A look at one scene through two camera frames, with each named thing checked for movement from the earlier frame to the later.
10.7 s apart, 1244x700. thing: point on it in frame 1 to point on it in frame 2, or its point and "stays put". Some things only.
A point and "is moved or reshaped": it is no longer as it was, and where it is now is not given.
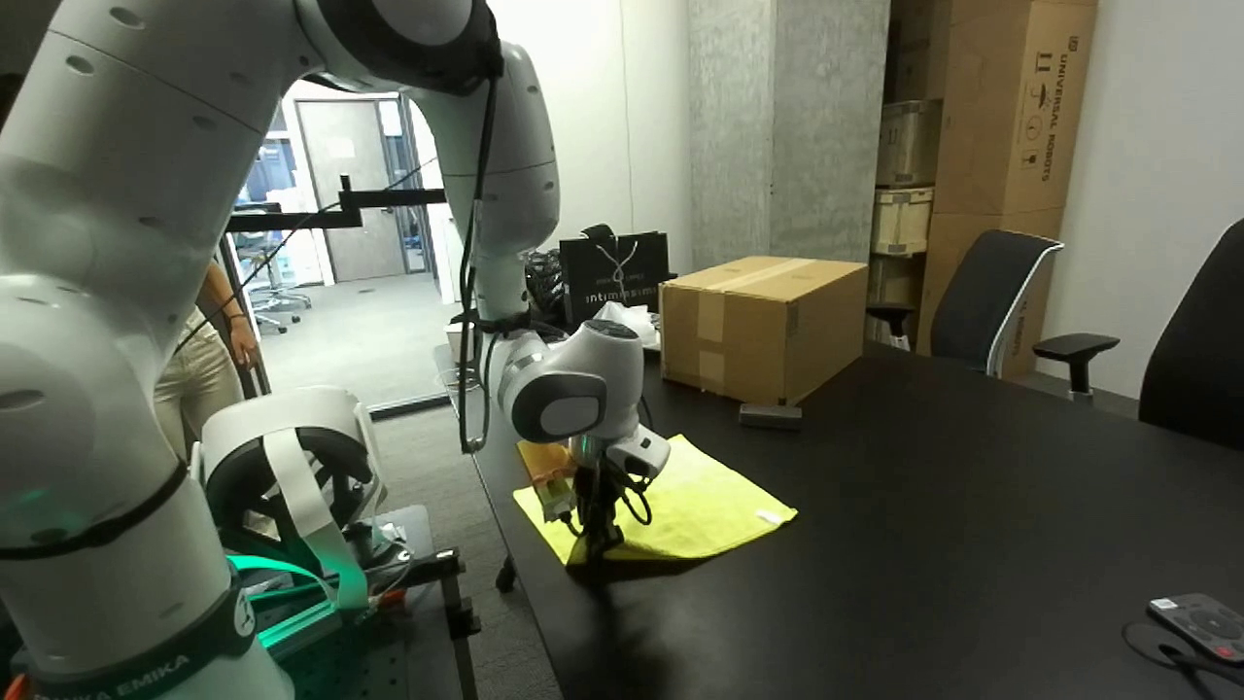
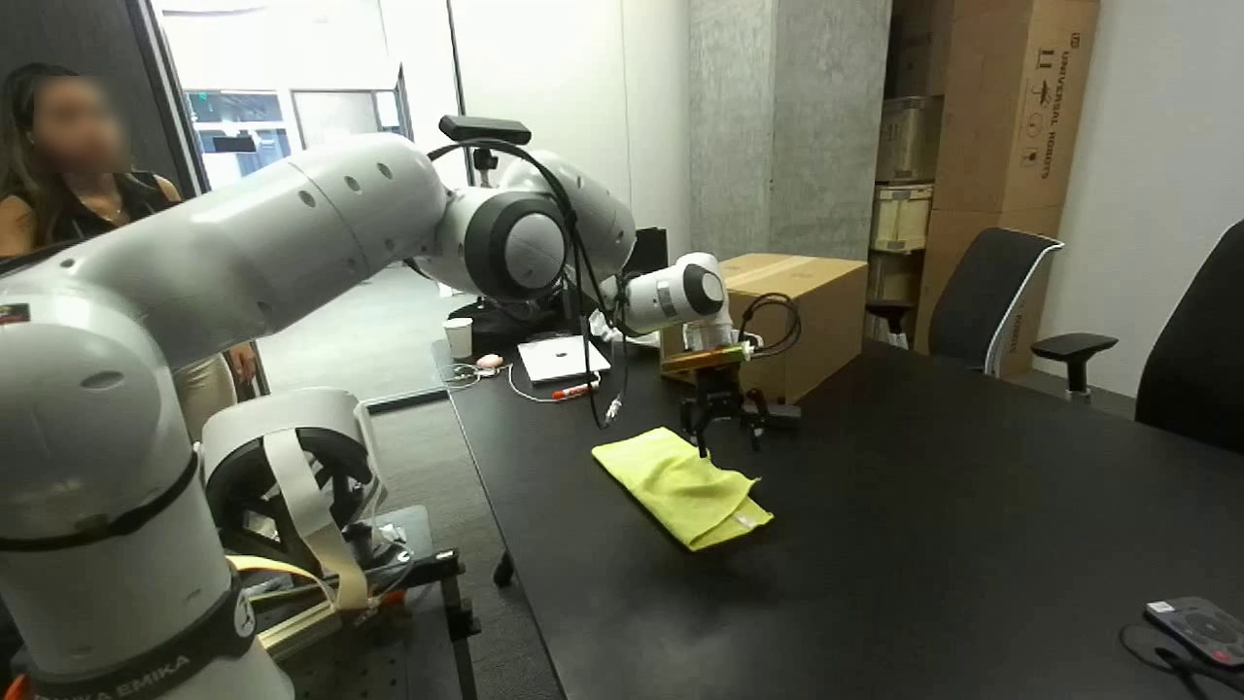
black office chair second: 1195,378 stays put
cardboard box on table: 765,324 stays put
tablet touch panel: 1207,622 stays put
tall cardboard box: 1013,99 stays put
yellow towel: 693,500 is moved or reshaped
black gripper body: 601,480 to 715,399
